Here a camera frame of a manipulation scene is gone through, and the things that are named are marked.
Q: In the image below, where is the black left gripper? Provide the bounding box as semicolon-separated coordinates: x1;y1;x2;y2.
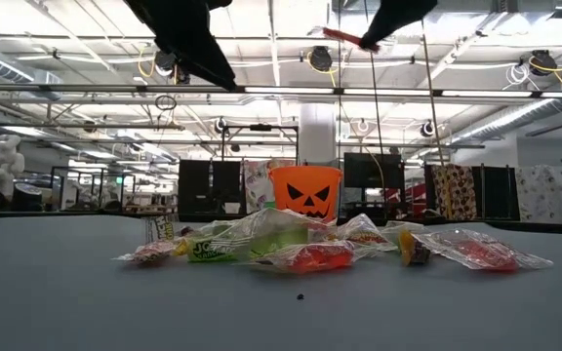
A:
124;0;238;92

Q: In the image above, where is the red twist candy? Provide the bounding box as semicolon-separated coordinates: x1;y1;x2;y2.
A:
320;26;382;53

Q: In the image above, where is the green Jolly Rancher candy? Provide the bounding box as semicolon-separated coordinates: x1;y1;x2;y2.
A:
173;236;246;263

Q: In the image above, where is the green candy clear wrapper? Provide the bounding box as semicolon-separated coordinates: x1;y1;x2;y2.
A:
197;207;334;259

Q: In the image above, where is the small red orange candy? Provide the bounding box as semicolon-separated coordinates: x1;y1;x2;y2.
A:
113;238;181;265

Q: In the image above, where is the crinkled clear candy wrapper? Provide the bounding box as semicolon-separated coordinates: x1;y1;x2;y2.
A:
380;220;424;245

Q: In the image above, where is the clear red-printed candy wrapper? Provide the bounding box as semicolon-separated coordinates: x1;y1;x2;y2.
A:
337;212;398;258

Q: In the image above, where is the red candy clear wrapper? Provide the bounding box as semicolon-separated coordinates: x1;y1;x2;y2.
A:
249;241;360;274
415;228;554;272

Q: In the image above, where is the black partition panel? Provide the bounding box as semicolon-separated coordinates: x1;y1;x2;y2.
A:
178;159;213;215
475;165;517;221
211;160;242;215

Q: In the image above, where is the floral white cloth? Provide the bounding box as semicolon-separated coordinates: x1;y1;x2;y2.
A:
241;158;298;214

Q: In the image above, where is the white building column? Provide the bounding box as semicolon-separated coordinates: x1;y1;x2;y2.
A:
299;100;338;168

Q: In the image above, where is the gray horizontal pipe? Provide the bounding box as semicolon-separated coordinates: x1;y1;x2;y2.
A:
0;121;185;132

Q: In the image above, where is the black monitor screen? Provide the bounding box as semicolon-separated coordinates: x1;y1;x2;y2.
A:
342;152;406;190

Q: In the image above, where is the orange jack-o-lantern bucket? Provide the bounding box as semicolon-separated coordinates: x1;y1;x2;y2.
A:
268;165;343;223

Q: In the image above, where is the red background equipment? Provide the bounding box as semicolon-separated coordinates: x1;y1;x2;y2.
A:
382;180;428;215

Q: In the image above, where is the brown patterned cloth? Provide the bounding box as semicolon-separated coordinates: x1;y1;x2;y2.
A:
430;164;478;221

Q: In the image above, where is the white patterned cloth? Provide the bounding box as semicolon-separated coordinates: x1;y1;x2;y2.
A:
514;165;562;225

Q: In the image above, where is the coiled black cable loop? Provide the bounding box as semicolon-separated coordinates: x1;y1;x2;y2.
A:
154;93;179;112

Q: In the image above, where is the hanging yellow cable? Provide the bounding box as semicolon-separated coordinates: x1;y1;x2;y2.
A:
420;17;453;220

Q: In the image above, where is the hanging black cable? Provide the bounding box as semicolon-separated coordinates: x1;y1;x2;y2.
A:
361;0;385;157

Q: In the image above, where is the black gantry frame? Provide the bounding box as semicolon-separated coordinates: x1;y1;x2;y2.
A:
220;124;301;166

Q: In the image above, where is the black metal workstation frame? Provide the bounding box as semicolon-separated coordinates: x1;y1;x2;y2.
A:
50;165;137;212

